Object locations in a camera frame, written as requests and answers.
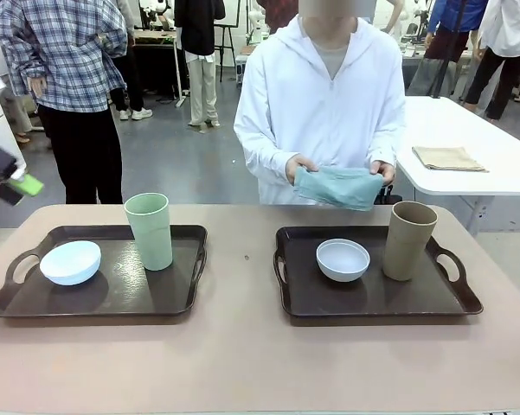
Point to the person in blue top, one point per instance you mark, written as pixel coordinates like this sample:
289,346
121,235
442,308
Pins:
447,39

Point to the light blue bowl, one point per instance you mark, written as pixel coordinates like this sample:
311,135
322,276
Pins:
69,263

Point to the person in plaid shirt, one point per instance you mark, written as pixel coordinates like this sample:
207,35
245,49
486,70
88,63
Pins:
65,56

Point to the person in white shirt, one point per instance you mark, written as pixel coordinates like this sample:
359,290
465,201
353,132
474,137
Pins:
502,43

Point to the tall brown cup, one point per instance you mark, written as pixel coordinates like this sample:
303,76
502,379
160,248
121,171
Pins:
408,250

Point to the person's left hand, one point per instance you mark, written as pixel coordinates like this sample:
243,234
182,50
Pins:
387,170

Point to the person in white hoodie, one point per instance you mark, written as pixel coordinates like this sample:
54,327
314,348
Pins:
320,108

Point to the teal cloth mat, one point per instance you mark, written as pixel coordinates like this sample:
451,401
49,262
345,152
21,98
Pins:
342,188

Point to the person's left forearm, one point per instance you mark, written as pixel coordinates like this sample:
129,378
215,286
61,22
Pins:
387,142

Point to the person in beige trousers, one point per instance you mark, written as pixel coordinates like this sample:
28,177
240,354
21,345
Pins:
201,65

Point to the person's right hand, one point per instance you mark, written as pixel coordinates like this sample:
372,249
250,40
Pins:
296,166

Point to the dark brown tray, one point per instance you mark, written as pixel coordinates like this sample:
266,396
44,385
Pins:
125,294
372,298

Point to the white desk leg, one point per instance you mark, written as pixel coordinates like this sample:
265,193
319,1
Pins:
180,73

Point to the folded beige cloth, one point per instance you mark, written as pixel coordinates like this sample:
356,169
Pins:
450,157

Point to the grey-blue bowl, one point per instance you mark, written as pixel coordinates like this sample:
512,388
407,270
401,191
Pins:
342,261

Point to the person in white sneakers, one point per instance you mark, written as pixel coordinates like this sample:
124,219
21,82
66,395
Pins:
130,86

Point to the black tripod pole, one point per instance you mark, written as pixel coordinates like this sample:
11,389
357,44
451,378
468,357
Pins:
444,52

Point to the white side table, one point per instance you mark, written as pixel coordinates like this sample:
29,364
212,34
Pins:
467,129

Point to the person's right forearm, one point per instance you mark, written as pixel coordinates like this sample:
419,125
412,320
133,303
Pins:
266,151

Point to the tall light green cup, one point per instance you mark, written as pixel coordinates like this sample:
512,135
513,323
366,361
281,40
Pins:
151,233

